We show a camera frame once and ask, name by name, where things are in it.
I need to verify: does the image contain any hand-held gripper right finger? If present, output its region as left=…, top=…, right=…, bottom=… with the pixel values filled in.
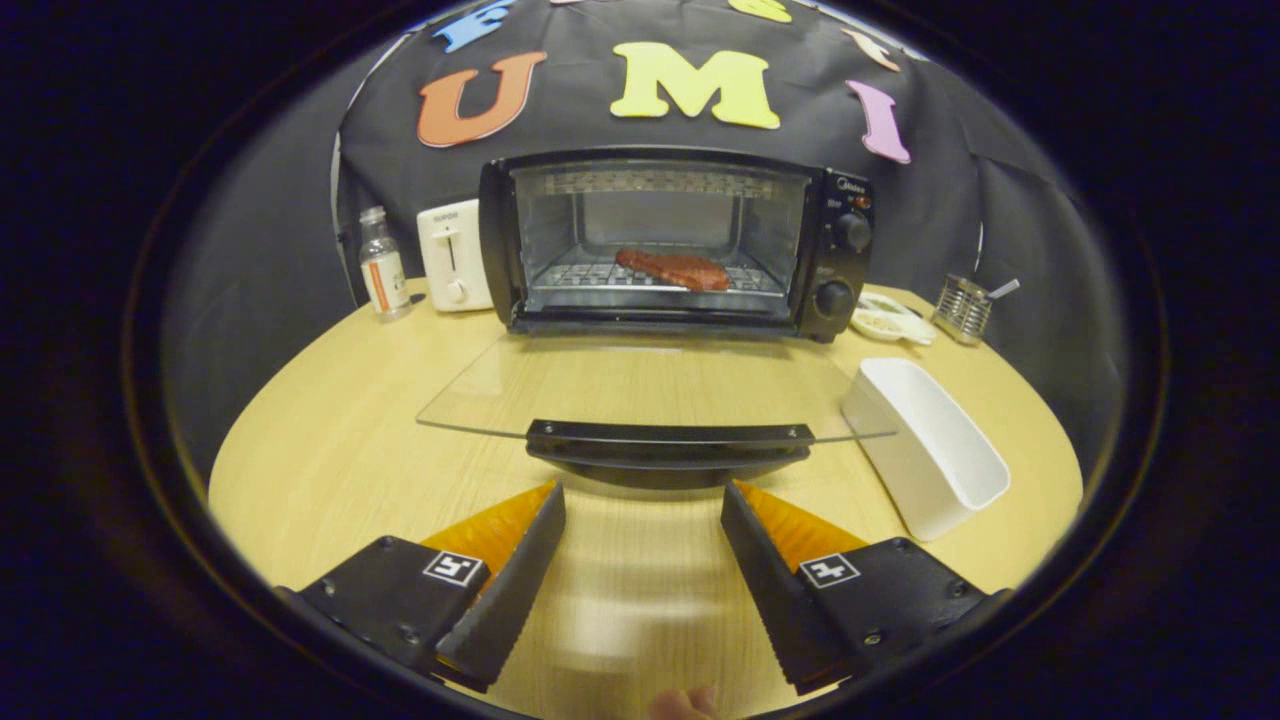
left=720, top=480, right=1006, bottom=696

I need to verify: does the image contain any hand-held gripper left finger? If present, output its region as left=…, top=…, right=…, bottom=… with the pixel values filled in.
left=280, top=480, right=568, bottom=693

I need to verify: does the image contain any black toaster oven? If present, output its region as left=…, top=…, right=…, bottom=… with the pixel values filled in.
left=416, top=147, right=896, bottom=491

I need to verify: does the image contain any red raw steak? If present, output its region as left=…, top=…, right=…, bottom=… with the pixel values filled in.
left=614, top=248, right=733, bottom=293

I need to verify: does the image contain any white bread toaster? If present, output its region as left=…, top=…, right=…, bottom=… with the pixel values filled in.
left=416, top=199, right=494, bottom=314

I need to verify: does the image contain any white rectangular dish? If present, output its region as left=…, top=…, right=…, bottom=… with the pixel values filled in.
left=841, top=358, right=1012, bottom=542

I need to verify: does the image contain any white divided condiment dish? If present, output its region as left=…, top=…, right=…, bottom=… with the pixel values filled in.
left=850, top=292, right=939, bottom=347

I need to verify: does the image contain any metal mesh utensil holder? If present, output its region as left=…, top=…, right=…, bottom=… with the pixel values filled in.
left=932, top=275, right=994, bottom=347

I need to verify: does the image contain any small clear bottle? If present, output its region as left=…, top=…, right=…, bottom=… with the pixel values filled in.
left=358, top=206, right=412, bottom=323

